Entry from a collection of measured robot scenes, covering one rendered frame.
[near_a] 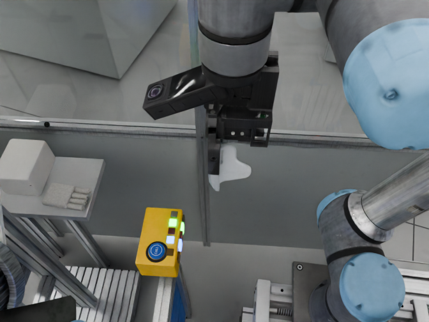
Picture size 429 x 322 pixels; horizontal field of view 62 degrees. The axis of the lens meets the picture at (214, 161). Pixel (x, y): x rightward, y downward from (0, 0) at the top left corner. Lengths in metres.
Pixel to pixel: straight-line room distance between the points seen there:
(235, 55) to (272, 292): 0.73
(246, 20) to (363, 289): 0.55
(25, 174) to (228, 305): 1.20
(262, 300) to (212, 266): 1.09
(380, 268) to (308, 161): 0.67
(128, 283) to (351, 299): 1.41
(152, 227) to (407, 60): 0.82
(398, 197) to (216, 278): 1.44
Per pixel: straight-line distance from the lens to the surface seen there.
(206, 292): 2.00
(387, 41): 0.24
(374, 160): 1.39
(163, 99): 0.44
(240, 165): 0.49
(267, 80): 0.41
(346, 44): 0.27
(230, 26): 0.34
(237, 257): 2.06
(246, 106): 0.44
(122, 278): 2.00
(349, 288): 0.74
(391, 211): 0.74
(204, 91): 0.41
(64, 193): 1.32
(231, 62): 0.37
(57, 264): 1.50
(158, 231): 0.95
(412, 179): 0.70
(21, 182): 1.31
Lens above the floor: 1.93
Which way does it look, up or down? 55 degrees down
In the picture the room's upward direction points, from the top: straight up
